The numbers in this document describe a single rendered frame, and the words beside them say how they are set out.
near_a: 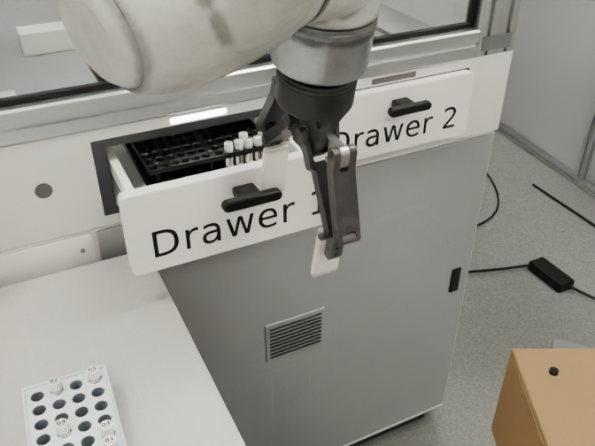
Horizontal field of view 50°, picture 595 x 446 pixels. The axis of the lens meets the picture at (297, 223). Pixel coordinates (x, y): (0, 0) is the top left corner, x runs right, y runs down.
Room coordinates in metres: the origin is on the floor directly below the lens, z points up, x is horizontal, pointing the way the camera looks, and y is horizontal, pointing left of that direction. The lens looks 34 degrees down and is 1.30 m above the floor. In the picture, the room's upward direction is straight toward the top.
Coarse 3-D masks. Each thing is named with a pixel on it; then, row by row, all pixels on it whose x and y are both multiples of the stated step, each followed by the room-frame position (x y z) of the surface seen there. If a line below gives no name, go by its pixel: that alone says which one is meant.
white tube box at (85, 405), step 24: (72, 384) 0.46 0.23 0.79; (96, 384) 0.46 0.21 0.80; (24, 408) 0.42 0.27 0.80; (48, 408) 0.43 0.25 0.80; (72, 408) 0.43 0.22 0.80; (96, 408) 0.43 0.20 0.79; (48, 432) 0.40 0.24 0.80; (72, 432) 0.40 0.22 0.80; (96, 432) 0.40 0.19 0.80; (120, 432) 0.39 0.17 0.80
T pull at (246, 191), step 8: (248, 184) 0.67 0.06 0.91; (240, 192) 0.65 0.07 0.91; (248, 192) 0.65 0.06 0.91; (256, 192) 0.65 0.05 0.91; (264, 192) 0.65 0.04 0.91; (272, 192) 0.65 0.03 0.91; (280, 192) 0.65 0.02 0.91; (224, 200) 0.63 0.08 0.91; (232, 200) 0.63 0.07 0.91; (240, 200) 0.63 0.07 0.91; (248, 200) 0.63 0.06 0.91; (256, 200) 0.64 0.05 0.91; (264, 200) 0.64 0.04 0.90; (272, 200) 0.64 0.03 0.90; (224, 208) 0.62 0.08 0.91; (232, 208) 0.62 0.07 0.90; (240, 208) 0.63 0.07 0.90
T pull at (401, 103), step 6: (396, 102) 0.91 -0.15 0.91; (402, 102) 0.91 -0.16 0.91; (408, 102) 0.91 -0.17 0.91; (414, 102) 0.91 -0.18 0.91; (420, 102) 0.91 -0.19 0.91; (426, 102) 0.91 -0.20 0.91; (390, 108) 0.89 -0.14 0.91; (396, 108) 0.89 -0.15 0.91; (402, 108) 0.89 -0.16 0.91; (408, 108) 0.89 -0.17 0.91; (414, 108) 0.90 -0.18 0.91; (420, 108) 0.90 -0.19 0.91; (426, 108) 0.91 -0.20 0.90; (390, 114) 0.88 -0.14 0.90; (396, 114) 0.88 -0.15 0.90; (402, 114) 0.89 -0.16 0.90
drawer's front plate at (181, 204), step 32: (288, 160) 0.69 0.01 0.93; (320, 160) 0.71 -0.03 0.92; (128, 192) 0.62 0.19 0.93; (160, 192) 0.62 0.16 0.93; (192, 192) 0.64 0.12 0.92; (224, 192) 0.66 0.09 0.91; (288, 192) 0.69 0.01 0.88; (128, 224) 0.61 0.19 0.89; (160, 224) 0.62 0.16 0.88; (192, 224) 0.64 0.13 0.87; (224, 224) 0.66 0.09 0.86; (256, 224) 0.67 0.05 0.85; (288, 224) 0.69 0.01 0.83; (320, 224) 0.71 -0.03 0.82; (128, 256) 0.61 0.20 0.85; (192, 256) 0.64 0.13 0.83
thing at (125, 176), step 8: (256, 120) 0.92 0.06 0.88; (120, 144) 0.92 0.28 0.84; (296, 144) 0.80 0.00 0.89; (112, 152) 0.78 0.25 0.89; (120, 152) 0.89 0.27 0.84; (112, 160) 0.76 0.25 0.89; (120, 160) 0.86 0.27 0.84; (128, 160) 0.86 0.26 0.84; (112, 168) 0.74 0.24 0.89; (120, 168) 0.73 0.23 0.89; (128, 168) 0.84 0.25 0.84; (112, 176) 0.75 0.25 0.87; (120, 176) 0.71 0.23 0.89; (128, 176) 0.82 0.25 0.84; (136, 176) 0.82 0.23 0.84; (112, 184) 0.75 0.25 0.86; (120, 184) 0.70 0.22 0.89; (128, 184) 0.69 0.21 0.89; (136, 184) 0.79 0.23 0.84; (144, 184) 0.79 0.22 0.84
